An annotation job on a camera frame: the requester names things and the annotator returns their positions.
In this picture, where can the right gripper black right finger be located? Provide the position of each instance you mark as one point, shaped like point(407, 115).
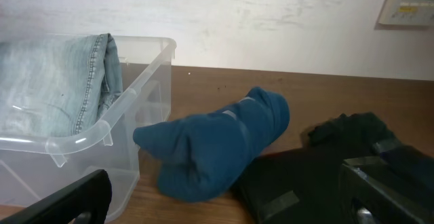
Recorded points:
point(371, 191)

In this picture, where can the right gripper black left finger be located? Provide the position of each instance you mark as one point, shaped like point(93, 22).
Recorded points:
point(85, 201)

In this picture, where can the light blue jeans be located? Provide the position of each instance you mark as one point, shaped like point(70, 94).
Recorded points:
point(58, 85)

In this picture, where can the black folded garment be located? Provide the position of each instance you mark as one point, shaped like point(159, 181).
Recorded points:
point(301, 185)

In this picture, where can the clear plastic storage box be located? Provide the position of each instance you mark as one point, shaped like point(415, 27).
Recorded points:
point(34, 167)

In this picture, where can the teal folded garment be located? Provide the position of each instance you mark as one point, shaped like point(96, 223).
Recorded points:
point(202, 155)

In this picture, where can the beige wall control panel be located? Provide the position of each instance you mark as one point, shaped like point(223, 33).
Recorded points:
point(407, 13)

